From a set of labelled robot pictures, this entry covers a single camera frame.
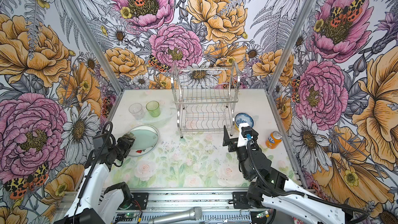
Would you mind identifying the blue white porcelain bowl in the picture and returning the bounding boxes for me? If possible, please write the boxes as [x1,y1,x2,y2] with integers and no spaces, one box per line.
[235,113,255,129]

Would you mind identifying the pale green plate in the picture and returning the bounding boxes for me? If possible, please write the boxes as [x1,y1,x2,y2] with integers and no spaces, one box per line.
[126,125,159,150]

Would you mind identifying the clear glass cup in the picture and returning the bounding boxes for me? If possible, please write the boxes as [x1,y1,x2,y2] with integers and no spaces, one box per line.
[129,103,145,120]

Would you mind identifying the chrome wire dish rack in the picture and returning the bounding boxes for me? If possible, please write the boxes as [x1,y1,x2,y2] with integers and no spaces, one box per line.
[171,62,241,138]

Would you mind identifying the green glass jar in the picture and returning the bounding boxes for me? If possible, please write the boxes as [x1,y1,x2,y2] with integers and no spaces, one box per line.
[146,101,161,118]

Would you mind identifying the white watermelon pattern plate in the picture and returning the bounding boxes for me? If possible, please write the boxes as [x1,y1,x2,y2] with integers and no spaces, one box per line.
[128,147,153,157]

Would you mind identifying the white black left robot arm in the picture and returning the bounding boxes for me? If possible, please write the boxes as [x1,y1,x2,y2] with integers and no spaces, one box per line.
[55,133,135,224]

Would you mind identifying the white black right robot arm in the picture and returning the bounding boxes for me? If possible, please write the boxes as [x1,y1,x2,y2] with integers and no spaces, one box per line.
[223,125,354,224]

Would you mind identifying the orange soda can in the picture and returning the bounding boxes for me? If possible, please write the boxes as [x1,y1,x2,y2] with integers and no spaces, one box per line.
[265,131,283,149]

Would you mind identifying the silver microphone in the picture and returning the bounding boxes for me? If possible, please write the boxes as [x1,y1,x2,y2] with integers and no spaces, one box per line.
[148,207,203,224]

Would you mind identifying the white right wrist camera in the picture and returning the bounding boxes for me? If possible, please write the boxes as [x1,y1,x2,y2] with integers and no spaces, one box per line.
[237,122,259,148]

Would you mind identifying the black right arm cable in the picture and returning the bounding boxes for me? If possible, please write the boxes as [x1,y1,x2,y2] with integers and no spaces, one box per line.
[245,139,369,224]

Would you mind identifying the aluminium front rail frame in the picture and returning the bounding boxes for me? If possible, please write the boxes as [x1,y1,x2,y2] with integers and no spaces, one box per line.
[118,188,253,212]

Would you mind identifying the aluminium corner post left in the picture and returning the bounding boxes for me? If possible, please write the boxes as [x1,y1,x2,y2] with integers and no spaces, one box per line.
[61,0,123,95]

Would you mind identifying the aluminium corner post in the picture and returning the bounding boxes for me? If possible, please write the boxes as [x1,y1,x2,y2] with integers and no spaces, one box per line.
[61,0,123,95]
[266,0,317,93]

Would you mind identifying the aluminium corner post right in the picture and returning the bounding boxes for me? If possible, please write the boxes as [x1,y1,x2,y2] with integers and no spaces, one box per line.
[266,0,317,93]

